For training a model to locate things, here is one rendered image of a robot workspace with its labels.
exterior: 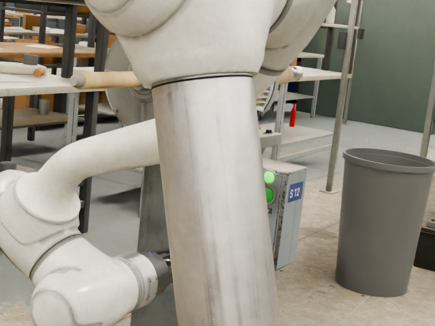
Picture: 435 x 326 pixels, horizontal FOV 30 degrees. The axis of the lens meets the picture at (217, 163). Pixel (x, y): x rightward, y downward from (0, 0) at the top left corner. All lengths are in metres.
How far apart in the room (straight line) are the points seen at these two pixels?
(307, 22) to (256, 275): 0.30
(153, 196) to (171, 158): 1.16
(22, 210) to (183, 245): 0.49
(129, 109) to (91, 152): 0.62
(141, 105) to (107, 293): 0.63
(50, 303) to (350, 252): 3.35
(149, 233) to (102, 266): 0.74
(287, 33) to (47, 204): 0.48
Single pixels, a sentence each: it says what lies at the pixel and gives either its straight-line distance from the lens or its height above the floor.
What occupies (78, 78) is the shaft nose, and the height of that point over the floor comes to 1.26.
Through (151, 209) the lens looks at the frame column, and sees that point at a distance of 1.92.
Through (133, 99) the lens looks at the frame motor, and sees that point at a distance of 1.73.
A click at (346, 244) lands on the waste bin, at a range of 4.42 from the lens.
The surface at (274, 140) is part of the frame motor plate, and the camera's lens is 2.00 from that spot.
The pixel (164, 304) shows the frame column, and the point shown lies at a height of 0.71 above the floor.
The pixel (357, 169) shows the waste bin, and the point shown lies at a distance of 4.29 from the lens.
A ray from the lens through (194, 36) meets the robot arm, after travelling 0.74.
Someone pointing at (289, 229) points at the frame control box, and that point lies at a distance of 1.61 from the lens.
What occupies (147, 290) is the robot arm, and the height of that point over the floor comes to 0.98.
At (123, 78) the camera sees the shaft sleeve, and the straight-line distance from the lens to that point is 1.62.
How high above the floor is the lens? 1.41
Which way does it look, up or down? 11 degrees down
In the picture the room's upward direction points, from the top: 6 degrees clockwise
